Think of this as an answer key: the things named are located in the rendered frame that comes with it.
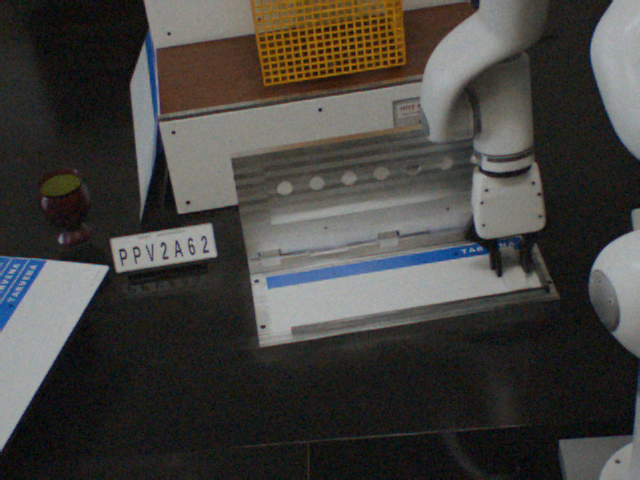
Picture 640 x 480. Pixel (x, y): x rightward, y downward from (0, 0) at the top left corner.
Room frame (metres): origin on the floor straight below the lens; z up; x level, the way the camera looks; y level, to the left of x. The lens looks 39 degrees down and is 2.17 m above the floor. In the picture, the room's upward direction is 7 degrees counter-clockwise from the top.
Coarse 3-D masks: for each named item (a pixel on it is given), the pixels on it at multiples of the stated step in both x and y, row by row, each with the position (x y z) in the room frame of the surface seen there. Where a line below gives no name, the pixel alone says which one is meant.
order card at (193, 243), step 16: (208, 224) 1.59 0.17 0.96; (112, 240) 1.58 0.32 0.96; (128, 240) 1.58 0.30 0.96; (144, 240) 1.58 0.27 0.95; (160, 240) 1.58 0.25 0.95; (176, 240) 1.58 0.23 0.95; (192, 240) 1.57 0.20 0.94; (208, 240) 1.57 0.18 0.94; (128, 256) 1.57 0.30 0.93; (144, 256) 1.56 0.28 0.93; (160, 256) 1.56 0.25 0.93; (176, 256) 1.56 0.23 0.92; (192, 256) 1.56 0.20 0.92; (208, 256) 1.56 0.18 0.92
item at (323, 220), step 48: (288, 144) 1.56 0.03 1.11; (336, 144) 1.55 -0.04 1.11; (384, 144) 1.56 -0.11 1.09; (432, 144) 1.56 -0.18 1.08; (240, 192) 1.53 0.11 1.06; (288, 192) 1.55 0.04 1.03; (336, 192) 1.54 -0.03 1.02; (384, 192) 1.55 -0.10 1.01; (432, 192) 1.55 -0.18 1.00; (288, 240) 1.52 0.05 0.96; (336, 240) 1.52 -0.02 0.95
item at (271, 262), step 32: (288, 256) 1.52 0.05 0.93; (320, 256) 1.52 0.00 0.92; (352, 256) 1.51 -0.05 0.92; (384, 256) 1.50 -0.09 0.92; (256, 288) 1.46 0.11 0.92; (256, 320) 1.39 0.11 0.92; (384, 320) 1.36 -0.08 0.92; (416, 320) 1.35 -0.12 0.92; (448, 320) 1.35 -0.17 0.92; (480, 320) 1.35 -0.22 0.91; (288, 352) 1.33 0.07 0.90
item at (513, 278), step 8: (504, 248) 1.47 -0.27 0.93; (512, 248) 1.47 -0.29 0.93; (504, 256) 1.45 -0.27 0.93; (512, 256) 1.45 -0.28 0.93; (504, 264) 1.44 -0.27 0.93; (512, 264) 1.43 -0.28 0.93; (504, 272) 1.42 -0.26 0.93; (512, 272) 1.42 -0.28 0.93; (520, 272) 1.41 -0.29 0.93; (504, 280) 1.40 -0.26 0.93; (512, 280) 1.40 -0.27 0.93; (520, 280) 1.40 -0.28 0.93; (512, 288) 1.38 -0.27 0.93; (520, 288) 1.38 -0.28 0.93
